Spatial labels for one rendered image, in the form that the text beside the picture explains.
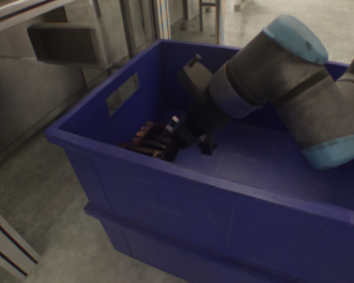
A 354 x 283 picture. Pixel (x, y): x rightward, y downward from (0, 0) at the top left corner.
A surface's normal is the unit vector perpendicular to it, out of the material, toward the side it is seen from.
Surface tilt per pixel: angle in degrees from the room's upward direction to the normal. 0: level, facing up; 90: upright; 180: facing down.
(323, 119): 55
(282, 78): 68
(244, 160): 0
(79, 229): 0
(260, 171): 0
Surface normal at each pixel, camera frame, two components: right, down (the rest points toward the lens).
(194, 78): 0.54, -0.44
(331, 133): -0.39, 0.07
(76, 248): -0.07, -0.76
